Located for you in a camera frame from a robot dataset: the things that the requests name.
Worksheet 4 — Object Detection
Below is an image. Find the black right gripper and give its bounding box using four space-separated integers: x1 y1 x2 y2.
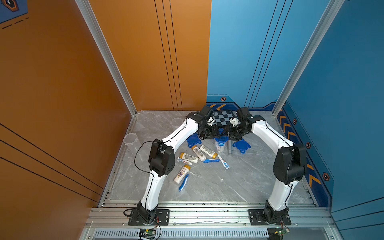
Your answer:
220 123 248 141

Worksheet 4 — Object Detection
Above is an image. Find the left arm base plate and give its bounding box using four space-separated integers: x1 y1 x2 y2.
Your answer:
128 209 170 227

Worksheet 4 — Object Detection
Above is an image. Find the clear plastic container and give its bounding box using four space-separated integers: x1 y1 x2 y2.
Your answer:
123 133 140 148
171 118 184 131
215 141 227 153

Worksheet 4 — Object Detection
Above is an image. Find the blue lid by microphone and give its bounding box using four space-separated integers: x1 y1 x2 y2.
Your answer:
233 140 251 154

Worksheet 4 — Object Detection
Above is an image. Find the circuit board right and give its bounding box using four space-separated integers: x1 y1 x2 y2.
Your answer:
267 229 290 240

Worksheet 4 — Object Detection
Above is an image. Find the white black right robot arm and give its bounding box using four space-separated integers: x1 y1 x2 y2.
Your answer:
224 116 307 225

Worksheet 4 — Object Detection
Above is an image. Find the blue toothbrush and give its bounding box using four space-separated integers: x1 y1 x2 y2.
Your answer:
203 159 220 164
179 174 190 192

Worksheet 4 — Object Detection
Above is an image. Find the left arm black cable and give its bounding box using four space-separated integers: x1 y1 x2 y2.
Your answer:
133 140 157 176

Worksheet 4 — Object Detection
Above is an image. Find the clear plastic container back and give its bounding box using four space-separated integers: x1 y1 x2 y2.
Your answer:
171 118 184 131

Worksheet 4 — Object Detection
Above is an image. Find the toothpaste tube right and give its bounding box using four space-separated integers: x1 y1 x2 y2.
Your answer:
217 155 230 170

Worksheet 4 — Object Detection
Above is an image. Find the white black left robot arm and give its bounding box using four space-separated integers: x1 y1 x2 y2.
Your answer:
136 111 219 225

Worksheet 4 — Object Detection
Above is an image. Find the aluminium front rail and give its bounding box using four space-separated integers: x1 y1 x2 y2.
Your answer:
85 201 336 229

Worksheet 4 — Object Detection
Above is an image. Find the white bottle orange cap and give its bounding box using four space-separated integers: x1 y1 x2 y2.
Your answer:
192 146 207 162
174 165 191 184
200 145 217 159
180 153 200 164

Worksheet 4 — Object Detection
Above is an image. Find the blue lid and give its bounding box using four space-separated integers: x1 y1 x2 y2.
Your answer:
214 136 229 144
187 133 202 148
233 140 251 154

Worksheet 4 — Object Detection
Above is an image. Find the silver microphone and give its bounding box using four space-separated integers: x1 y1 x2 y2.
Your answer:
227 140 233 155

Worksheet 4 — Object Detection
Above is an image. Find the green circuit board left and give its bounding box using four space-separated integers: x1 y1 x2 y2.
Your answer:
138 229 157 240

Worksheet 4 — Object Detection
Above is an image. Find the black white checkerboard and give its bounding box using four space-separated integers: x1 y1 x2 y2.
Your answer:
213 110 237 129

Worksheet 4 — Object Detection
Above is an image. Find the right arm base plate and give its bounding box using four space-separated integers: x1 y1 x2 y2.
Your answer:
248 208 292 226

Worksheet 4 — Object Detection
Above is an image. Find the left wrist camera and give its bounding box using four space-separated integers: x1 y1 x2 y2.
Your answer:
200 106 214 121

